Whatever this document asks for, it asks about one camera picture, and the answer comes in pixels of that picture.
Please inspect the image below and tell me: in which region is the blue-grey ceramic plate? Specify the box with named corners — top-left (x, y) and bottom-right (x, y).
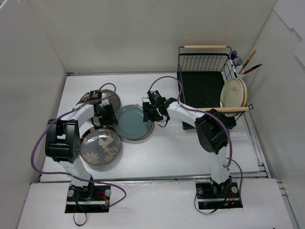
top-left (113, 104), bottom-right (154, 141)

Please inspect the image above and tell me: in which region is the black wire dish rack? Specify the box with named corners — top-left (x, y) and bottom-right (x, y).
top-left (177, 45), bottom-right (251, 129)

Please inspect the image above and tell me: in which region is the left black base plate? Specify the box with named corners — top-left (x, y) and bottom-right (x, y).
top-left (65, 185), bottom-right (112, 214)

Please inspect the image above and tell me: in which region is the blue patterned utensil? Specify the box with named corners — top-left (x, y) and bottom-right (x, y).
top-left (230, 50), bottom-right (242, 67)

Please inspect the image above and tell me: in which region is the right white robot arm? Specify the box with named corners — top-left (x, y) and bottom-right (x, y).
top-left (142, 91), bottom-right (232, 197)

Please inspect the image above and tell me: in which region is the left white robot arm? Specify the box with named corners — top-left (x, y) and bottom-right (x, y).
top-left (45, 90), bottom-right (115, 201)

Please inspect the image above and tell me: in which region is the pale green plate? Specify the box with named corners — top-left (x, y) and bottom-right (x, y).
top-left (220, 78), bottom-right (244, 107)

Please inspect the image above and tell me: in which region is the purple utensil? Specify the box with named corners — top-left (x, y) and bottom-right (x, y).
top-left (242, 63), bottom-right (262, 74)

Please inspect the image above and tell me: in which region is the brown speckled plate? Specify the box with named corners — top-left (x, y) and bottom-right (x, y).
top-left (89, 89), bottom-right (121, 122)

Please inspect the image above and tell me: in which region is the grey reindeer plate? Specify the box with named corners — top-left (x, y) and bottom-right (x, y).
top-left (81, 128), bottom-right (122, 166)

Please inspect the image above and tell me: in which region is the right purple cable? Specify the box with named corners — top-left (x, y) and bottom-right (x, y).
top-left (149, 75), bottom-right (244, 210)

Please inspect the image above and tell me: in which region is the black striped plate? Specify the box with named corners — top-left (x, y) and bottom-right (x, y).
top-left (84, 125), bottom-right (114, 135)

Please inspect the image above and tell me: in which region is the cream and yellow plate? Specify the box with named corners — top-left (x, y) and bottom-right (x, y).
top-left (238, 78), bottom-right (248, 107)

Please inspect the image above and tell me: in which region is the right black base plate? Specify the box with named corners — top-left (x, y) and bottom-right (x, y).
top-left (194, 180), bottom-right (243, 214)

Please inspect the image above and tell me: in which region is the purple cable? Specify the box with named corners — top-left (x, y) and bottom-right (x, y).
top-left (149, 75), bottom-right (244, 210)
top-left (30, 83), bottom-right (127, 207)

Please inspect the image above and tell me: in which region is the white utensil holder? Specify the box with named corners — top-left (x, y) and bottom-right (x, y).
top-left (231, 61), bottom-right (245, 79)

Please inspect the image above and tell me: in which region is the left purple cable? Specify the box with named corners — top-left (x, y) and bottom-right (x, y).
top-left (30, 83), bottom-right (127, 207)

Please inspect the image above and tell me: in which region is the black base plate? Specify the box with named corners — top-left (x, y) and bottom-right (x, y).
top-left (65, 185), bottom-right (112, 214)
top-left (194, 180), bottom-right (243, 214)

